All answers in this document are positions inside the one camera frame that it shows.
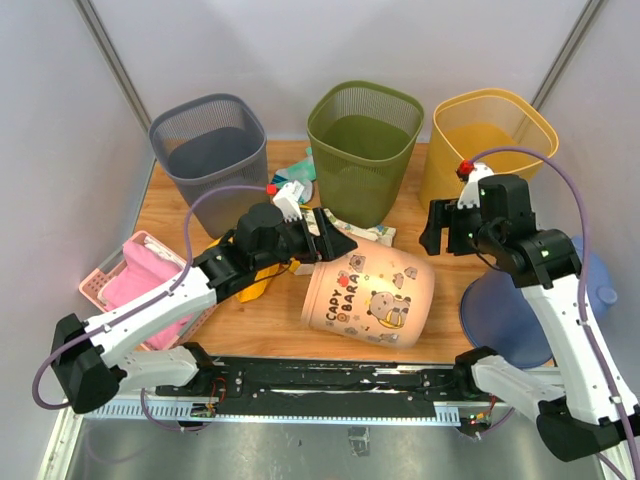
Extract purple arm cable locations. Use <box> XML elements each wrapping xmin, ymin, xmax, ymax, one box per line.
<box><xmin>31</xmin><ymin>184</ymin><xmax>271</xmax><ymax>411</ymax></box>
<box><xmin>459</xmin><ymin>146</ymin><xmax>640</xmax><ymax>476</ymax></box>

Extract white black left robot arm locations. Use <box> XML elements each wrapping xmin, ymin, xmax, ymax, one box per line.
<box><xmin>49</xmin><ymin>203</ymin><xmax>357</xmax><ymax>414</ymax></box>

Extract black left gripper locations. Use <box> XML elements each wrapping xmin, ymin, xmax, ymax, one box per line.
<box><xmin>254</xmin><ymin>206</ymin><xmax>357</xmax><ymax>271</ymax></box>

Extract yellow cloth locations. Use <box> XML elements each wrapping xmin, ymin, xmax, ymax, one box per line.
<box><xmin>193</xmin><ymin>239</ymin><xmax>281</xmax><ymax>304</ymax></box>

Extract yellow slatted waste basket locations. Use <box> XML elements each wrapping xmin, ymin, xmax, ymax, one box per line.
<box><xmin>419</xmin><ymin>88</ymin><xmax>559</xmax><ymax>208</ymax></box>

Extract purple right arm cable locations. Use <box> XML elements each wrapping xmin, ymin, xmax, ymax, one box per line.
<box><xmin>459</xmin><ymin>146</ymin><xmax>640</xmax><ymax>476</ymax></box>

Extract peach capybara plastic bucket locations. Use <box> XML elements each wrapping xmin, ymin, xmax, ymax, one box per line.
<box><xmin>301</xmin><ymin>239</ymin><xmax>435</xmax><ymax>349</ymax></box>

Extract green slatted waste basket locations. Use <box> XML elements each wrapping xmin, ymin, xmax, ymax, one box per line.
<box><xmin>307</xmin><ymin>80</ymin><xmax>424</xmax><ymax>228</ymax></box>

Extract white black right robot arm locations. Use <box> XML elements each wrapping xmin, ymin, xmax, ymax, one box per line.
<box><xmin>420</xmin><ymin>174</ymin><xmax>639</xmax><ymax>464</ymax></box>

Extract white cartoon print cloth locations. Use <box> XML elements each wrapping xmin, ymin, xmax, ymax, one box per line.
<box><xmin>289</xmin><ymin>208</ymin><xmax>396</xmax><ymax>275</ymax></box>

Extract aluminium frame rail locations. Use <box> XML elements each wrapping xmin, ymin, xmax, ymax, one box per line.
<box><xmin>530</xmin><ymin>0</ymin><xmax>607</xmax><ymax>112</ymax></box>
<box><xmin>72</xmin><ymin>0</ymin><xmax>151</xmax><ymax>132</ymax></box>

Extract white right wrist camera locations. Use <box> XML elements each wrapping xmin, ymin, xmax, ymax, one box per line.
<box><xmin>456</xmin><ymin>161</ymin><xmax>494</xmax><ymax>210</ymax></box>

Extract grey slatted waste basket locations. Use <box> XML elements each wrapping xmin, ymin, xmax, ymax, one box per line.
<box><xmin>148</xmin><ymin>93</ymin><xmax>269</xmax><ymax>239</ymax></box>

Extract pink cloth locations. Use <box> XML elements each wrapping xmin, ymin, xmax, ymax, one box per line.
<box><xmin>102</xmin><ymin>240</ymin><xmax>201</xmax><ymax>351</ymax></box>

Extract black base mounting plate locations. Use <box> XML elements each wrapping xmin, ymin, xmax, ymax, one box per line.
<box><xmin>153</xmin><ymin>357</ymin><xmax>467</xmax><ymax>422</ymax></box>

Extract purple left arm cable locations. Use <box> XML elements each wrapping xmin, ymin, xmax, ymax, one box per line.
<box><xmin>31</xmin><ymin>184</ymin><xmax>271</xmax><ymax>411</ymax></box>

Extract teal white patterned cloth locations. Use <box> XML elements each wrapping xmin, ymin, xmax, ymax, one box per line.
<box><xmin>271</xmin><ymin>153</ymin><xmax>316</xmax><ymax>204</ymax></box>

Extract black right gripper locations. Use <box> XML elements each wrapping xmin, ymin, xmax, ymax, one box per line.
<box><xmin>419</xmin><ymin>197</ymin><xmax>502</xmax><ymax>256</ymax></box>

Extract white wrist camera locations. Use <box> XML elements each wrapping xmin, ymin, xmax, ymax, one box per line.
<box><xmin>266</xmin><ymin>180</ymin><xmax>304</xmax><ymax>222</ymax></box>
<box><xmin>456</xmin><ymin>161</ymin><xmax>494</xmax><ymax>210</ymax></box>

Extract blue plastic bucket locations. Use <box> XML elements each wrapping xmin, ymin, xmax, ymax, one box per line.
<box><xmin>459</xmin><ymin>253</ymin><xmax>618</xmax><ymax>369</ymax></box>

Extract aluminium frame rail right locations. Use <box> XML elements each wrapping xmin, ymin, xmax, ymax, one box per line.
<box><xmin>530</xmin><ymin>0</ymin><xmax>607</xmax><ymax>112</ymax></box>

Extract pink plastic basket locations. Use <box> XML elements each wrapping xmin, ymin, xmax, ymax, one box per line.
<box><xmin>79</xmin><ymin>246</ymin><xmax>215</xmax><ymax>351</ymax></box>

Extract aluminium frame rail left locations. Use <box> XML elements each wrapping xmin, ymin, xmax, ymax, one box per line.
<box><xmin>72</xmin><ymin>0</ymin><xmax>151</xmax><ymax>132</ymax></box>

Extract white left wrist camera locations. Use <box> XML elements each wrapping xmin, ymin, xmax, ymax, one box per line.
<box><xmin>266</xmin><ymin>180</ymin><xmax>304</xmax><ymax>222</ymax></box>

